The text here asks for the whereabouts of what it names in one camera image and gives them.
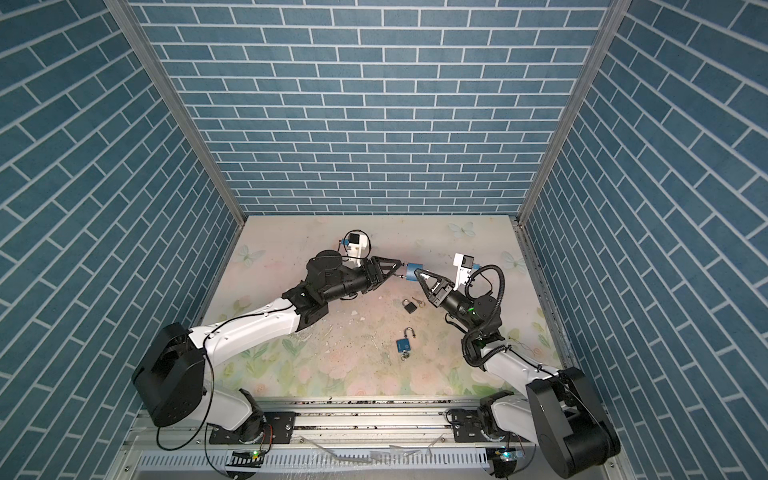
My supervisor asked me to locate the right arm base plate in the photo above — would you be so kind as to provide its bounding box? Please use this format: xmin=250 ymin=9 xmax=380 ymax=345
xmin=443 ymin=407 xmax=532 ymax=443

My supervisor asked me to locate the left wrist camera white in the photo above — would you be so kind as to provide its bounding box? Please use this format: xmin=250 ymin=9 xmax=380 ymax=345
xmin=340 ymin=229 xmax=371 ymax=267

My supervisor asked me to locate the blue padlock with key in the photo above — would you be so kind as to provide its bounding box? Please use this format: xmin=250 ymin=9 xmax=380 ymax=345
xmin=396 ymin=327 xmax=416 ymax=360

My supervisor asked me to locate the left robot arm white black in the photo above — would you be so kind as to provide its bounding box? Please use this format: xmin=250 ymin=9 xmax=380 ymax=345
xmin=132 ymin=250 xmax=403 ymax=443

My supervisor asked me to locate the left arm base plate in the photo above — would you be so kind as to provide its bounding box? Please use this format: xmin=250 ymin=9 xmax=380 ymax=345
xmin=208 ymin=412 xmax=297 ymax=446

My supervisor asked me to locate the black padlock with keys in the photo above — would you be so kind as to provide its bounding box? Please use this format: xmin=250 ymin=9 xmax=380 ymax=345
xmin=402 ymin=298 xmax=425 ymax=314

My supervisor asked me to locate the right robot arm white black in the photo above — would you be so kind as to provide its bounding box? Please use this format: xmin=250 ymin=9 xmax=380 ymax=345
xmin=412 ymin=265 xmax=621 ymax=479

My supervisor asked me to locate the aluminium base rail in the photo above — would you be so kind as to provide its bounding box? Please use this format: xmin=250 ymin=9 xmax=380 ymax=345
xmin=106 ymin=399 xmax=557 ymax=479

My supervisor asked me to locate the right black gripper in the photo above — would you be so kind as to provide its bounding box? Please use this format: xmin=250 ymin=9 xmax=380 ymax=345
xmin=419 ymin=271 xmax=480 ymax=338

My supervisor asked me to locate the floral table mat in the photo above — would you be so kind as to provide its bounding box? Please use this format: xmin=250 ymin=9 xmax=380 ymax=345
xmin=203 ymin=216 xmax=561 ymax=399

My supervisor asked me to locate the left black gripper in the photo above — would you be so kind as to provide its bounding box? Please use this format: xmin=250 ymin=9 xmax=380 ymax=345
xmin=320 ymin=256 xmax=400 ymax=305

